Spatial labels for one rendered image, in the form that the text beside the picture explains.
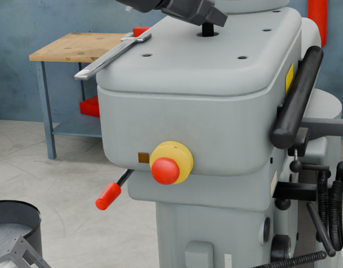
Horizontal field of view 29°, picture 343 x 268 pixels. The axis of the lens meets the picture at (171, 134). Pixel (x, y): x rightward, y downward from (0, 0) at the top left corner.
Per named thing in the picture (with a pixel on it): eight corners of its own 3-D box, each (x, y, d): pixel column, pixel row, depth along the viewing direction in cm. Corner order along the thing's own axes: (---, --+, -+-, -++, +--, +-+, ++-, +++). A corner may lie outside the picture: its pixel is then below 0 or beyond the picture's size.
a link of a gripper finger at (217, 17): (219, 30, 110) (190, 15, 106) (227, 11, 109) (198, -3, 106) (225, 31, 108) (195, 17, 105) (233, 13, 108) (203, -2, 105)
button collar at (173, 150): (191, 186, 94) (189, 147, 92) (150, 183, 96) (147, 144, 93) (194, 180, 96) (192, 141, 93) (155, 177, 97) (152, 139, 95)
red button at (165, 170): (177, 189, 91) (176, 162, 90) (150, 186, 92) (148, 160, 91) (184, 178, 94) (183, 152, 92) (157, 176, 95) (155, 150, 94)
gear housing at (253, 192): (270, 216, 105) (269, 158, 101) (125, 202, 112) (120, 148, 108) (297, 136, 134) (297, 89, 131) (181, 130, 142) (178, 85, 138)
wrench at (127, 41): (94, 81, 89) (93, 75, 88) (67, 80, 90) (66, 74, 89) (151, 36, 110) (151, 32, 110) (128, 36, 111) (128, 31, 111)
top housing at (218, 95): (264, 185, 93) (264, 75, 87) (91, 172, 100) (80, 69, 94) (303, 83, 134) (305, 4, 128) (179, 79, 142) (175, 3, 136)
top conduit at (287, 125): (294, 151, 93) (294, 127, 91) (264, 149, 94) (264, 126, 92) (323, 62, 132) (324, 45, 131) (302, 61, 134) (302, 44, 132)
